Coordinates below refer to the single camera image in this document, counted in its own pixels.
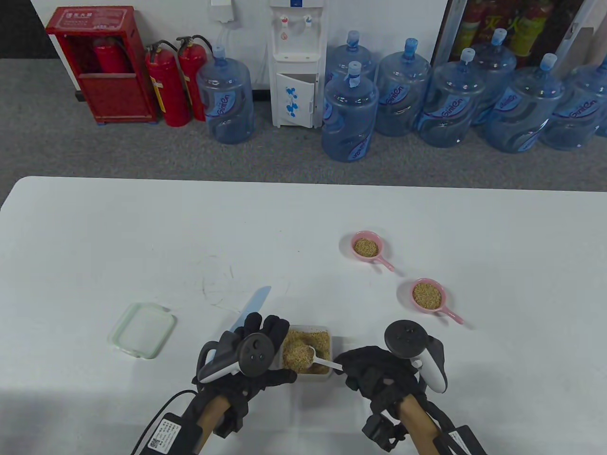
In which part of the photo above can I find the person's right hand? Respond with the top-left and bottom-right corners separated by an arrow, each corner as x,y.
334,346 -> 427,451

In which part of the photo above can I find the person's left hand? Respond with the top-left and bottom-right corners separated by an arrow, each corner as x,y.
192,313 -> 297,437

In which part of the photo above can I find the light blue knife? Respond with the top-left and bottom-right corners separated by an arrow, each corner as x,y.
228,286 -> 272,332

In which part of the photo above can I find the white sesame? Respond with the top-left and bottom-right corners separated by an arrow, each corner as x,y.
284,330 -> 331,375

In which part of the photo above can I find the white plastic coffee spoon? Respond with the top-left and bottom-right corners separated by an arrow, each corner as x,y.
283,344 -> 343,370

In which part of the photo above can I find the clear plastic food container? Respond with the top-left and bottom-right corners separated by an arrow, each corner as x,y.
281,325 -> 333,382

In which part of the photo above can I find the clear green-rimmed container lid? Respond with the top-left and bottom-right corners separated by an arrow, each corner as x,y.
107,302 -> 177,360

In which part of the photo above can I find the person's left forearm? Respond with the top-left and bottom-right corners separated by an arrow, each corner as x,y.
194,398 -> 230,455

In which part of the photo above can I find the person's right forearm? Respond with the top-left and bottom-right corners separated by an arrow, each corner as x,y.
398,396 -> 441,455

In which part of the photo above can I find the row of blue water bottles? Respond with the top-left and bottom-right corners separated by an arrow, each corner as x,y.
321,28 -> 607,163

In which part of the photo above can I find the blue water jug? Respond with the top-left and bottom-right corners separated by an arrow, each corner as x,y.
196,45 -> 255,144

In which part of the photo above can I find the red fire extinguisher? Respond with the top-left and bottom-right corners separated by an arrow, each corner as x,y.
92,38 -> 126,73
176,36 -> 212,122
145,40 -> 191,127

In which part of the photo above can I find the red fire extinguisher cabinet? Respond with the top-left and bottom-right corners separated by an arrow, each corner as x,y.
46,6 -> 159,125

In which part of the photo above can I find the white water dispenser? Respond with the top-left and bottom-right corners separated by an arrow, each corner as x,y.
268,0 -> 328,129

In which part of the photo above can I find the black cable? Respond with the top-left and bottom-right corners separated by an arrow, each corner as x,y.
424,393 -> 453,432
130,390 -> 197,455

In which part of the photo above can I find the small pink handled dish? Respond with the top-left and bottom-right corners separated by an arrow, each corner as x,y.
350,231 -> 395,272
410,278 -> 464,326

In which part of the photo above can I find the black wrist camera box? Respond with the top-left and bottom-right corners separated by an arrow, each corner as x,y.
434,425 -> 487,455
147,413 -> 202,455

